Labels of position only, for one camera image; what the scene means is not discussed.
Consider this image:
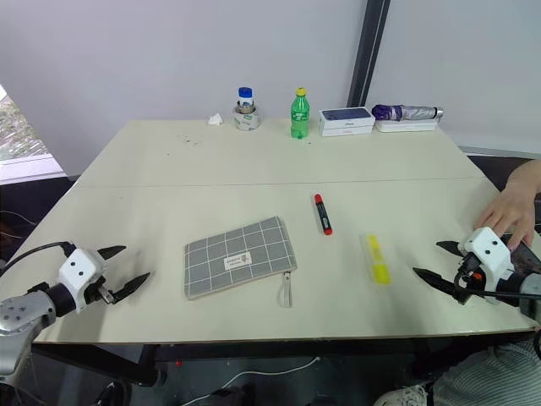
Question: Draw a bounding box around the dark smartphone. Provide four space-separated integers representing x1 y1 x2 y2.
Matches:
500 233 541 275

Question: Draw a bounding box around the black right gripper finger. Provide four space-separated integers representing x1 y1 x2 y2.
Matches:
435 240 467 257
412 266 462 303

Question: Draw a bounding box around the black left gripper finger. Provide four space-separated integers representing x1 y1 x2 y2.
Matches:
110 272 152 305
96 245 128 261

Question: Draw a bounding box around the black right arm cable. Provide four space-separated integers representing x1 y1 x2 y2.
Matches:
462 270 541 302

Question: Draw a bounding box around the flat white box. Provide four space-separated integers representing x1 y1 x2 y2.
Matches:
373 118 438 134

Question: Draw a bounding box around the green plastic soda bottle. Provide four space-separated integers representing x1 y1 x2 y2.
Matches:
289 86 311 140

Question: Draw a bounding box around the white bottle with blue cap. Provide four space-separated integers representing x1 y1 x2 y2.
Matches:
236 86 256 115

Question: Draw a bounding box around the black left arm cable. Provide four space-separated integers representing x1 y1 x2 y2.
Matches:
0 240 74 277

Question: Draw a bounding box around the white cable on floor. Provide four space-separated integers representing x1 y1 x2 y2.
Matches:
180 356 323 406

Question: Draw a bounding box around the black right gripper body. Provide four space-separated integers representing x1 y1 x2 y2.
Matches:
452 252 485 305

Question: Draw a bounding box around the yellow highlighter in clear sleeve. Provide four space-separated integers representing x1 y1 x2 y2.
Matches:
359 233 393 288

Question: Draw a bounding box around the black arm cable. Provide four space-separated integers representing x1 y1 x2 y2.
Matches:
462 270 541 302
0 240 74 277

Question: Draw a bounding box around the window with outdoor view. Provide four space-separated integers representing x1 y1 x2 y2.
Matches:
0 83 69 184

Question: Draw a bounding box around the striped grey trouser leg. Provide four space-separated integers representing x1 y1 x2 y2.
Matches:
432 341 541 406

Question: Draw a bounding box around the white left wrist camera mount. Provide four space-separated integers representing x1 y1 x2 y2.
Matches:
57 248 107 315

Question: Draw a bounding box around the red and black marker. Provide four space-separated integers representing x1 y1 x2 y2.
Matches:
313 193 334 237

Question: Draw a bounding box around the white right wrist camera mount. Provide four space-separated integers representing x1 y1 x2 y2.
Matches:
460 227 523 306

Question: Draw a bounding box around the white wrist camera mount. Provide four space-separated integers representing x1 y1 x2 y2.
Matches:
57 248 107 315
460 227 523 306

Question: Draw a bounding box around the folded purple umbrella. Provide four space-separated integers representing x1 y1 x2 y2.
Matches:
371 103 445 123

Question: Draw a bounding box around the bare person hand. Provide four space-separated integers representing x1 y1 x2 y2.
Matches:
474 189 537 259

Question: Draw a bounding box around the grey checked fabric pencil case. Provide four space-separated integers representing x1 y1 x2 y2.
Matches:
183 216 298 309

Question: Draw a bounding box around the dark window frame post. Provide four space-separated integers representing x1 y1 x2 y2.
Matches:
347 0 391 109

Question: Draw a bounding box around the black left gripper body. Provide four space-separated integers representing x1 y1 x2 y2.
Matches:
84 275 117 305

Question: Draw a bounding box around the white and blue phone box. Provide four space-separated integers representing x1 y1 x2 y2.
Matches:
318 107 376 138

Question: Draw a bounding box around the white shoe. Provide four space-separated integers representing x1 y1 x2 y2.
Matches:
373 382 433 406

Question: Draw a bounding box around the printed tape roll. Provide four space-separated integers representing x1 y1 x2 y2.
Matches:
232 105 262 132

